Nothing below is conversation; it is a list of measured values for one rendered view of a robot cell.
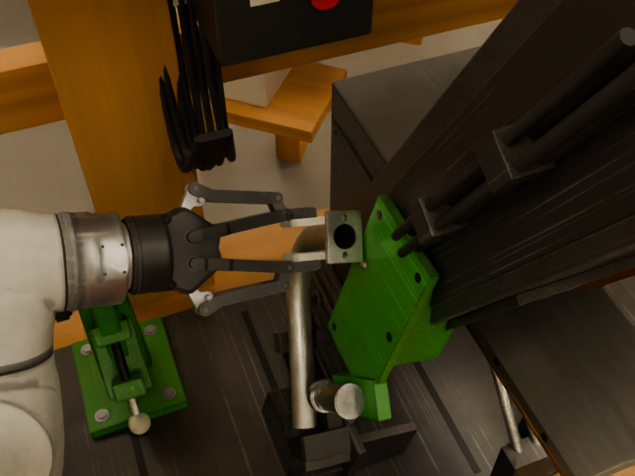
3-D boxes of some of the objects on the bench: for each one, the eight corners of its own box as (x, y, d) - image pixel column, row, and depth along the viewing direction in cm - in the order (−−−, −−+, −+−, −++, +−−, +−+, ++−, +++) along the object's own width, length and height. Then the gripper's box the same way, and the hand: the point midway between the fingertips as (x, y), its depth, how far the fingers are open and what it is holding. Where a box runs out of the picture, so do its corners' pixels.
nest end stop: (332, 454, 94) (351, 461, 90) (289, 465, 92) (306, 472, 87) (331, 445, 94) (349, 450, 90) (288, 455, 92) (304, 462, 87)
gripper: (139, 345, 67) (368, 311, 77) (124, 168, 66) (357, 158, 77) (122, 334, 74) (335, 305, 84) (109, 174, 73) (325, 164, 84)
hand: (317, 237), depth 79 cm, fingers closed on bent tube, 3 cm apart
